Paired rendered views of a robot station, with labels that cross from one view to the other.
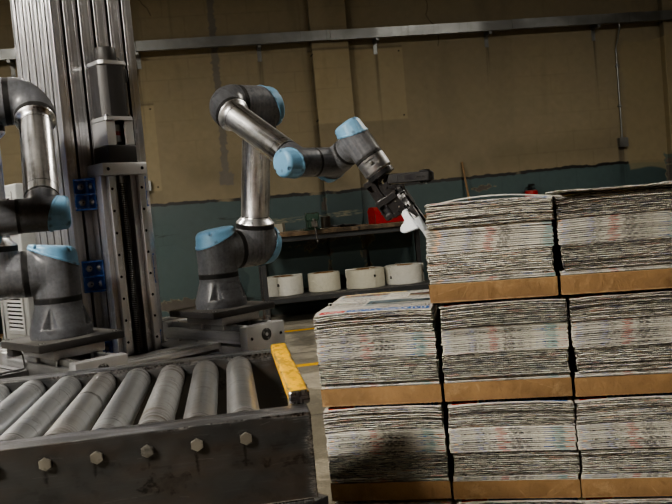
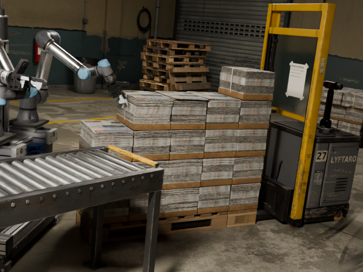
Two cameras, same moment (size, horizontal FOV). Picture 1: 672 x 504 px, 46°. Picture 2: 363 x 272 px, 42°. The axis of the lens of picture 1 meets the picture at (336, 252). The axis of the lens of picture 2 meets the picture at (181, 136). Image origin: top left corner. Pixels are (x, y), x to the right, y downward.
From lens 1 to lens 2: 1.85 m
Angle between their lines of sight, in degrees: 40
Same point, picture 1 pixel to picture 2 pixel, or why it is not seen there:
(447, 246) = (141, 111)
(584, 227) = (179, 109)
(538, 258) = (166, 117)
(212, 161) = not seen: outside the picture
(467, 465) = not seen: hidden behind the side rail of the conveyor
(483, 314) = (148, 134)
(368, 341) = (111, 141)
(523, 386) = (155, 156)
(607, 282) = (183, 126)
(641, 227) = (193, 110)
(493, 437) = not seen: hidden behind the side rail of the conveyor
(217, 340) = (31, 135)
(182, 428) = (140, 174)
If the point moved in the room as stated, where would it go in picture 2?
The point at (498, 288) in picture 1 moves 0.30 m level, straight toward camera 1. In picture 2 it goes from (154, 126) to (172, 136)
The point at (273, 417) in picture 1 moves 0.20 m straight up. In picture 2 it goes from (157, 170) to (160, 134)
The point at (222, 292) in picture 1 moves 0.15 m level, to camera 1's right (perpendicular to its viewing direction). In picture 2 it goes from (33, 116) to (54, 115)
